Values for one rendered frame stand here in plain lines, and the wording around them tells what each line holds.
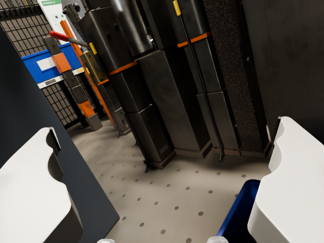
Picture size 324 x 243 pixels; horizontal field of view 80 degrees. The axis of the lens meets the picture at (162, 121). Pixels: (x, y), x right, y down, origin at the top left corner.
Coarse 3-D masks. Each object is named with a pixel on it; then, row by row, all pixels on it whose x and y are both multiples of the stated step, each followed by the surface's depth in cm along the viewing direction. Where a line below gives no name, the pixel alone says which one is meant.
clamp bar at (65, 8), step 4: (68, 4) 67; (76, 4) 70; (64, 8) 68; (68, 8) 67; (72, 8) 68; (76, 8) 70; (64, 12) 68; (68, 12) 68; (72, 12) 68; (76, 12) 69; (68, 16) 70; (72, 16) 69; (76, 16) 69; (72, 20) 70; (76, 20) 69; (76, 24) 70; (76, 28) 72; (80, 32) 72; (84, 40) 74; (88, 48) 76
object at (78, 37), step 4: (64, 0) 93; (68, 0) 94; (72, 0) 96; (76, 0) 97; (80, 0) 98; (64, 4) 93; (72, 4) 96; (80, 4) 98; (80, 8) 98; (80, 12) 98; (84, 12) 100; (80, 16) 98; (68, 20) 94; (72, 24) 96; (72, 28) 95; (76, 32) 97; (76, 36) 96; (80, 36) 98; (84, 48) 100
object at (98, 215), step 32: (0, 32) 27; (0, 64) 26; (0, 96) 26; (32, 96) 29; (0, 128) 26; (32, 128) 29; (64, 128) 32; (0, 160) 26; (64, 160) 32; (96, 192) 36; (96, 224) 35
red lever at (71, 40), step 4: (52, 32) 65; (56, 32) 65; (52, 36) 65; (56, 36) 66; (60, 36) 66; (64, 36) 67; (64, 40) 68; (68, 40) 68; (72, 40) 69; (76, 40) 70; (80, 40) 71; (80, 44) 71; (84, 44) 72
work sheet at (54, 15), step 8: (40, 0) 110; (48, 0) 113; (56, 0) 116; (48, 8) 113; (56, 8) 116; (48, 16) 113; (56, 16) 116; (64, 16) 119; (56, 24) 116; (64, 32) 119; (72, 32) 122; (80, 48) 126
